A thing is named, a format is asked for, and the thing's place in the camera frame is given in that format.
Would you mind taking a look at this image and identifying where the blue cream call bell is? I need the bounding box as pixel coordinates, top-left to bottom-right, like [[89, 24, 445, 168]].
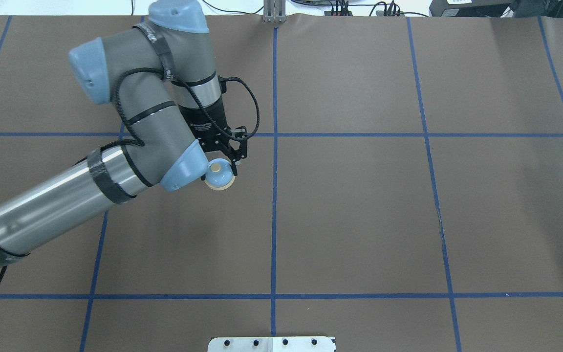
[[203, 158, 236, 191]]

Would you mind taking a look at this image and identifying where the white camera pole with base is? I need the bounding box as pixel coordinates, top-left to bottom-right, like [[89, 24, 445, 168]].
[[207, 336, 337, 352]]

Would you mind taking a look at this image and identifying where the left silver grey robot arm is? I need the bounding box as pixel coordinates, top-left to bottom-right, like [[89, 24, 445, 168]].
[[0, 0, 257, 269]]

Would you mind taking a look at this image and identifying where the aluminium frame post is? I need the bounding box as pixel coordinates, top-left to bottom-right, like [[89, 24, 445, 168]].
[[262, 0, 287, 24]]

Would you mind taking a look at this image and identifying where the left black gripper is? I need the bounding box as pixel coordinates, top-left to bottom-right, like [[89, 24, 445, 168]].
[[197, 126, 248, 176]]

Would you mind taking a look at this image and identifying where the black box with label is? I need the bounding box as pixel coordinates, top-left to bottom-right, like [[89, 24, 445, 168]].
[[429, 0, 513, 18]]

